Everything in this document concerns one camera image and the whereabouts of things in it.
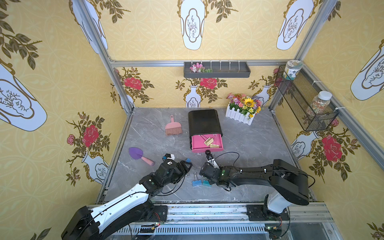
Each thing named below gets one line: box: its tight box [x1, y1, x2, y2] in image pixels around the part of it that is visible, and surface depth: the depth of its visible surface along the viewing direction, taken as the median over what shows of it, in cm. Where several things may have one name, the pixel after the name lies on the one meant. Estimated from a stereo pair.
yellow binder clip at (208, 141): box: [199, 134, 214, 147], surface depth 87 cm
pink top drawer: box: [191, 133, 224, 153], surface depth 87 cm
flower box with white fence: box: [225, 93, 262, 126], surface depth 106 cm
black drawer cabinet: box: [188, 109, 223, 150], surface depth 94 cm
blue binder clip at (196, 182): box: [192, 171, 202, 187], surface depth 85 cm
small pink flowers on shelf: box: [189, 62, 213, 73], surface depth 89 cm
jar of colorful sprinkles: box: [312, 91, 333, 115], surface depth 66 cm
